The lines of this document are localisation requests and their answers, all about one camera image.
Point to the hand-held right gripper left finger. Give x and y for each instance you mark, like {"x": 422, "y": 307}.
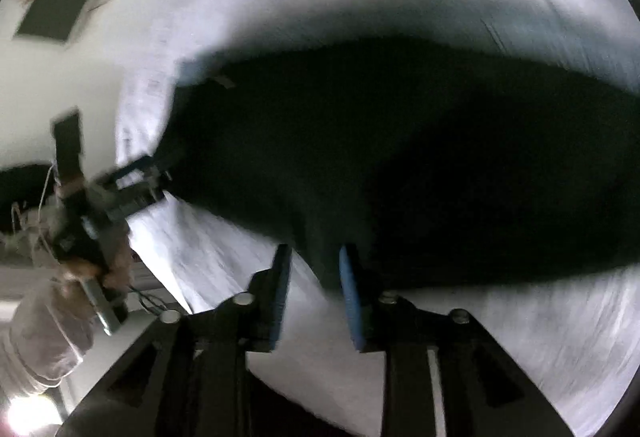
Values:
{"x": 282, "y": 297}

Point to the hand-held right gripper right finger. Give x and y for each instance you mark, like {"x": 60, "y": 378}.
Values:
{"x": 350, "y": 297}

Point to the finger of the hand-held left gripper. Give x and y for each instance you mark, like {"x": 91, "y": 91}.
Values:
{"x": 132, "y": 171}
{"x": 142, "y": 202}

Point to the dark pants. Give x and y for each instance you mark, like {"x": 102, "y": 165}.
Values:
{"x": 400, "y": 157}

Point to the person's left hand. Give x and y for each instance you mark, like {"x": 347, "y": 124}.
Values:
{"x": 120, "y": 267}

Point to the bright lamp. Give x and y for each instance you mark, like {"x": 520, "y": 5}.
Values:
{"x": 25, "y": 414}

